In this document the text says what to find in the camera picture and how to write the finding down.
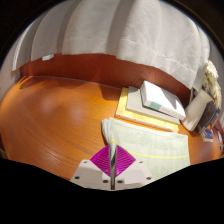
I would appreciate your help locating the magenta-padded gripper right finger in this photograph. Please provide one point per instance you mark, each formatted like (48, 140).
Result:
(135, 173)

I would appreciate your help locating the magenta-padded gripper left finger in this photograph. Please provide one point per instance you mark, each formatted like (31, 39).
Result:
(91, 173)

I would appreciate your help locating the pale green towel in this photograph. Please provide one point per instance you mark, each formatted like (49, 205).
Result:
(150, 143)

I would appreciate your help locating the yellow flat book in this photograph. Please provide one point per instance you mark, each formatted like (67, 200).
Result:
(123, 106)

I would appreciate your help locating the grey flat book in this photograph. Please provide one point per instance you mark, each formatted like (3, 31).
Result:
(135, 101)

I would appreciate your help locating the white ceramic vase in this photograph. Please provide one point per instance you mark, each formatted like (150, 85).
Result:
(196, 111)

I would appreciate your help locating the dark standing book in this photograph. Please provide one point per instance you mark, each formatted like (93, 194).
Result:
(208, 116)

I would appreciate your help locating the white curtain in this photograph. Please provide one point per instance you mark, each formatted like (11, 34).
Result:
(116, 30)

